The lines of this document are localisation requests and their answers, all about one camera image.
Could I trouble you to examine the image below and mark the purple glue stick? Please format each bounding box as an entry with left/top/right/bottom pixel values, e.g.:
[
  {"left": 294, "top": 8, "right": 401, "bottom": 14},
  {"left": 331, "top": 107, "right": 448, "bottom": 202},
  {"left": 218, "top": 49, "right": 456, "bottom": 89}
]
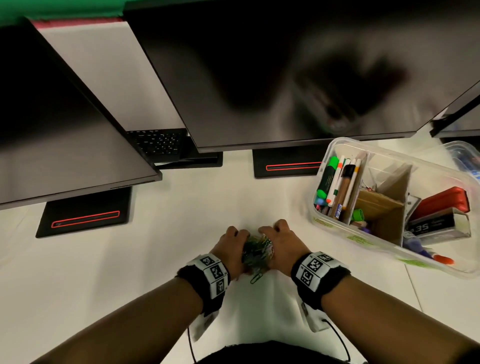
[{"left": 402, "top": 231, "right": 433, "bottom": 259}]

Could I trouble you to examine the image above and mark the black staples box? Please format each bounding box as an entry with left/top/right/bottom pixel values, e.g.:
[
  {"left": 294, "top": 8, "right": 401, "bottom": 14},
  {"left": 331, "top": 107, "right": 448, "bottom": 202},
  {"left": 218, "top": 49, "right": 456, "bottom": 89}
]
[{"left": 406, "top": 207, "right": 472, "bottom": 241}]

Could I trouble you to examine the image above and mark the white wrist camera unit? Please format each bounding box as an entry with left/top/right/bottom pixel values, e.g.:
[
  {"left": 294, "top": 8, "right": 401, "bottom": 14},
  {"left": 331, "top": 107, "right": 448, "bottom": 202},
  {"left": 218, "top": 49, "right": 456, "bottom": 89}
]
[
  {"left": 188, "top": 310, "right": 220, "bottom": 343},
  {"left": 298, "top": 295, "right": 333, "bottom": 334}
]

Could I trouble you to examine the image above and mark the person's right hand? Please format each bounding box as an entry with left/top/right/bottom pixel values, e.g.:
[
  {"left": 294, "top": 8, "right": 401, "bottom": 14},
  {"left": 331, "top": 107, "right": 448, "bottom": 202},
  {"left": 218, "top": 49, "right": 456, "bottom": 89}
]
[{"left": 258, "top": 219, "right": 312, "bottom": 277}]

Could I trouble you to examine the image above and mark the person's left forearm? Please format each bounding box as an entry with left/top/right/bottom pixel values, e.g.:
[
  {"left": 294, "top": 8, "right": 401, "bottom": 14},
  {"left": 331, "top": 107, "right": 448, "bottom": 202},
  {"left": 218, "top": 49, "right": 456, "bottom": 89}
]
[{"left": 29, "top": 277, "right": 205, "bottom": 364}]

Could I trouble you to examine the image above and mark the person's left hand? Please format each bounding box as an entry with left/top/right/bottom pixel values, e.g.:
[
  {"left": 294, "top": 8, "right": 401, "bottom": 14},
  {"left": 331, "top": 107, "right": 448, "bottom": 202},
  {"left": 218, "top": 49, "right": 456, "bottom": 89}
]
[{"left": 209, "top": 226, "right": 251, "bottom": 281}]

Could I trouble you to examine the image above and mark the red stapler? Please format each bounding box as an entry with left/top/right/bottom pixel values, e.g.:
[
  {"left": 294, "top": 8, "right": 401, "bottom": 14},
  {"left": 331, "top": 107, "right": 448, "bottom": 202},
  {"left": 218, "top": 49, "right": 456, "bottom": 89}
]
[{"left": 409, "top": 186, "right": 470, "bottom": 222}]

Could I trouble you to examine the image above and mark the black flat laptop stand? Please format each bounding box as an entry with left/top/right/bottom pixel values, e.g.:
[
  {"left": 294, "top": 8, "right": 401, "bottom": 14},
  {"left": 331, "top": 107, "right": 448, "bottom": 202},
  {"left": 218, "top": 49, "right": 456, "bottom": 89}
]
[{"left": 157, "top": 148, "right": 224, "bottom": 170}]

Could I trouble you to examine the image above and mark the person's black clothing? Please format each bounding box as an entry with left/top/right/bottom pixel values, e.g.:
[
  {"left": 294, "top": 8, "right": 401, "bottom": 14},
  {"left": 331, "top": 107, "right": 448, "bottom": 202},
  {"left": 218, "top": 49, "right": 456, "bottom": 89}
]
[{"left": 196, "top": 340, "right": 352, "bottom": 364}]

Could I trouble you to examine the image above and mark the cardboard divider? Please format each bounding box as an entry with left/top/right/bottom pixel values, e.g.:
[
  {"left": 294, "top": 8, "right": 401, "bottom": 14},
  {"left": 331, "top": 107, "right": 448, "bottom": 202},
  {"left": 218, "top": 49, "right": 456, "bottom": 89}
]
[{"left": 354, "top": 163, "right": 413, "bottom": 247}]

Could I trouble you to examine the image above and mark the clear plastic container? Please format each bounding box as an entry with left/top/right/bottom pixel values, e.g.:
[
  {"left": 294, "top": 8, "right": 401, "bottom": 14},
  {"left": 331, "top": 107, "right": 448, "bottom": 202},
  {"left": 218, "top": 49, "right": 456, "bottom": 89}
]
[{"left": 420, "top": 140, "right": 480, "bottom": 181}]

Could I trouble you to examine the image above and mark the thin black cable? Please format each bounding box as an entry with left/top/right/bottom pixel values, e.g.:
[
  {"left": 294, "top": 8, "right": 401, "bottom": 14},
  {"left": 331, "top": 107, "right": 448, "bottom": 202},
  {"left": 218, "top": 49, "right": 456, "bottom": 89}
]
[
  {"left": 322, "top": 318, "right": 352, "bottom": 363},
  {"left": 186, "top": 327, "right": 198, "bottom": 364}
]

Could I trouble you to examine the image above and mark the black wristband with marker tags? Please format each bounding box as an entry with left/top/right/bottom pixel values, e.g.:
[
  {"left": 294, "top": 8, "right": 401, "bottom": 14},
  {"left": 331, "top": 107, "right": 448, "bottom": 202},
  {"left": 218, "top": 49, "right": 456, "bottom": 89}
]
[
  {"left": 290, "top": 251, "right": 352, "bottom": 311},
  {"left": 175, "top": 253, "right": 231, "bottom": 315}
]

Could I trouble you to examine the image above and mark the large black computer monitor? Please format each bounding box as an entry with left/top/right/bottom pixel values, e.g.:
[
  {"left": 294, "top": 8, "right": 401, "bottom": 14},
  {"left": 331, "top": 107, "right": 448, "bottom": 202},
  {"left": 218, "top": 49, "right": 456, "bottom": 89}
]
[{"left": 123, "top": 0, "right": 480, "bottom": 154}]

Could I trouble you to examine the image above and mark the person's right forearm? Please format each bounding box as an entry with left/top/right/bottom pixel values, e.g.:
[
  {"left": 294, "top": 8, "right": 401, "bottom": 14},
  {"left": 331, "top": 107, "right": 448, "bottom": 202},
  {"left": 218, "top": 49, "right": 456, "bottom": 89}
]
[{"left": 320, "top": 275, "right": 480, "bottom": 364}]

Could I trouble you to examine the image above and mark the orange tipped marker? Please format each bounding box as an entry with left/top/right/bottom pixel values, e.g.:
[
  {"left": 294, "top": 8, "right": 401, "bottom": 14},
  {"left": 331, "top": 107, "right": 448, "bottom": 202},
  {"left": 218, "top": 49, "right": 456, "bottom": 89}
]
[{"left": 428, "top": 251, "right": 455, "bottom": 266}]

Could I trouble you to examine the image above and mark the black monitor with thin edge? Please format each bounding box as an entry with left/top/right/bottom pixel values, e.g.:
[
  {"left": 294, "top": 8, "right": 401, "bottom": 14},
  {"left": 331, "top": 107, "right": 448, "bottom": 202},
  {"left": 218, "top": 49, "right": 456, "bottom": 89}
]
[{"left": 429, "top": 80, "right": 480, "bottom": 139}]

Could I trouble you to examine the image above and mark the pile of colourful paper clips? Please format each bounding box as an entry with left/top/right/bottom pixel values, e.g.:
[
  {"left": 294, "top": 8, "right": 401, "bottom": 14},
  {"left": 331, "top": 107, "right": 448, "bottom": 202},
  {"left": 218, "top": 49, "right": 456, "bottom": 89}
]
[{"left": 241, "top": 234, "right": 275, "bottom": 275}]

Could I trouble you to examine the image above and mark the open laptop with white screen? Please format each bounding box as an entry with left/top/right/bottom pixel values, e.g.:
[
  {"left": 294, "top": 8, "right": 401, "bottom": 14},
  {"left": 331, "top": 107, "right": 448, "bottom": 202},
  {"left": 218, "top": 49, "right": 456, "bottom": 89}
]
[{"left": 31, "top": 17, "right": 188, "bottom": 165}]

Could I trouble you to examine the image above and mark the black monitor base red stripe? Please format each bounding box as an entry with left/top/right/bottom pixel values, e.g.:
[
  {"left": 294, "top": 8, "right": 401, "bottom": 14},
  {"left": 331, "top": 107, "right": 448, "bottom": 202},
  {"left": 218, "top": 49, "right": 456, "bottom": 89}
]
[
  {"left": 35, "top": 186, "right": 133, "bottom": 239},
  {"left": 252, "top": 144, "right": 331, "bottom": 179}
]

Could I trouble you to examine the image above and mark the white pen orange cap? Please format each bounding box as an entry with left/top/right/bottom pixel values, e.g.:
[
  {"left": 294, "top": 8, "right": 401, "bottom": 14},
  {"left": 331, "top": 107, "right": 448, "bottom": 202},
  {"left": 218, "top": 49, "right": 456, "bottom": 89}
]
[{"left": 325, "top": 159, "right": 346, "bottom": 205}]

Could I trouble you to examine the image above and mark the brown marker black cap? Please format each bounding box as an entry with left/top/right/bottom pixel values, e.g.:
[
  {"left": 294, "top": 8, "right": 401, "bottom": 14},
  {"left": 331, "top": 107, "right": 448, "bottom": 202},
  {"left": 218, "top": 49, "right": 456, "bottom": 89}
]
[{"left": 329, "top": 164, "right": 356, "bottom": 219}]

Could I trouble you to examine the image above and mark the green highlighter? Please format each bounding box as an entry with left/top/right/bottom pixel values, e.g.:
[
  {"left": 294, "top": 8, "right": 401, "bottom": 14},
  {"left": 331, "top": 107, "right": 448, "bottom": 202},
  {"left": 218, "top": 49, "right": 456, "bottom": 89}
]
[{"left": 316, "top": 155, "right": 340, "bottom": 202}]

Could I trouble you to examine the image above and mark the clear plastic organiser box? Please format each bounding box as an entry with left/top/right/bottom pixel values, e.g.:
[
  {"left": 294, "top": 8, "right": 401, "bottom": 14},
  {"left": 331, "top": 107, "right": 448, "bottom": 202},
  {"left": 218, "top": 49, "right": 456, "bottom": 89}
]
[{"left": 309, "top": 137, "right": 480, "bottom": 280}]

